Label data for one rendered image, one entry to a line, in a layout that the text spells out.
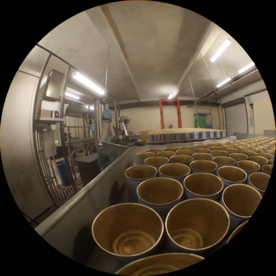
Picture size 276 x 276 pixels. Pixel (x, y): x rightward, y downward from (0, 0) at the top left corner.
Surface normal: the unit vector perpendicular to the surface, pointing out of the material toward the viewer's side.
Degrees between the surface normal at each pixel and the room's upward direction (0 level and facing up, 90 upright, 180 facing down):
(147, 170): 90
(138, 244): 0
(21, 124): 90
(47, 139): 90
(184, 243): 0
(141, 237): 0
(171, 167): 90
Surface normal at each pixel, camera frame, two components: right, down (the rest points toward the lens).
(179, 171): -0.71, 0.11
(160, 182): -0.26, 0.10
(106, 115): 0.36, -0.08
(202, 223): -0.89, 0.11
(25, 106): 0.99, -0.06
